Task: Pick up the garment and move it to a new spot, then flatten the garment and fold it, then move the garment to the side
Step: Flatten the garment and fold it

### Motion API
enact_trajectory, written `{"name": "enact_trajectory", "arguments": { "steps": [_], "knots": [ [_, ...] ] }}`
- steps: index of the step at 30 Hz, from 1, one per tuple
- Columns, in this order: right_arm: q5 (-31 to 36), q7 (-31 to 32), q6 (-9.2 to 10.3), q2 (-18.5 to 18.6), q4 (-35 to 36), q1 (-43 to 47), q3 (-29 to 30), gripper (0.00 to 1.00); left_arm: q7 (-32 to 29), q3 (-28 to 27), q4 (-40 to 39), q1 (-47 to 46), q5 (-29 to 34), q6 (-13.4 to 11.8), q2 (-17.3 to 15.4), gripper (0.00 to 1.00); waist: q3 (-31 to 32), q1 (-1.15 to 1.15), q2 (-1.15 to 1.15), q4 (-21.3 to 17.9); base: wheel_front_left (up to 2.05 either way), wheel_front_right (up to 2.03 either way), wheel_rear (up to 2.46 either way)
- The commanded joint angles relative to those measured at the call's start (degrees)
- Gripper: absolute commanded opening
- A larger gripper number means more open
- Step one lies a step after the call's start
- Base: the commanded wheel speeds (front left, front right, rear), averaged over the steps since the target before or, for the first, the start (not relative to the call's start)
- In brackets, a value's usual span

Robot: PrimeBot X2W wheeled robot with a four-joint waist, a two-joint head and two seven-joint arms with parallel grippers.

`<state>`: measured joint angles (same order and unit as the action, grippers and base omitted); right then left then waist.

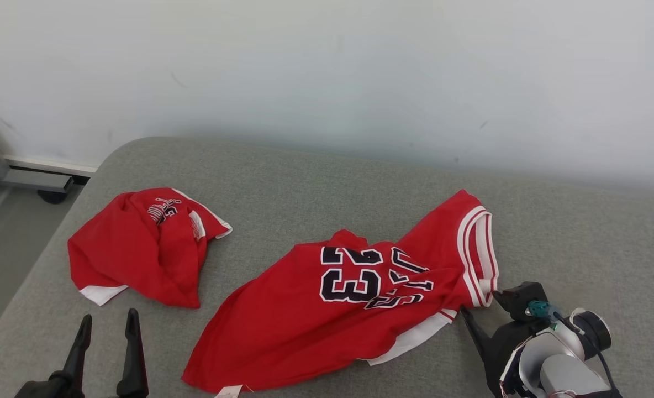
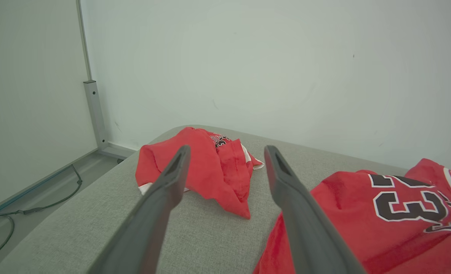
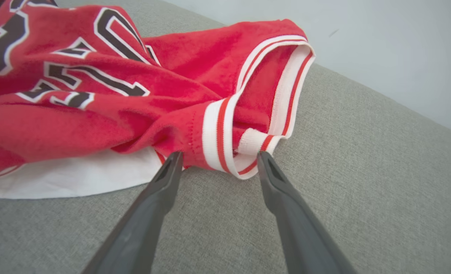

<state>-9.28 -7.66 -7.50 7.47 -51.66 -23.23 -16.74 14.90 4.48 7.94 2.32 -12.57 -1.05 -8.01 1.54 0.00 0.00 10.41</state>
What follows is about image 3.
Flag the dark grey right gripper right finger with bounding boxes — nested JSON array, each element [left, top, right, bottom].
[[257, 150, 358, 274]]

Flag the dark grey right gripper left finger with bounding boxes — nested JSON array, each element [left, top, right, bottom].
[[82, 151, 183, 274]]

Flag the red basketball jersey white sleeves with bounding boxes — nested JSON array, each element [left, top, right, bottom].
[[0, 0, 316, 199]]

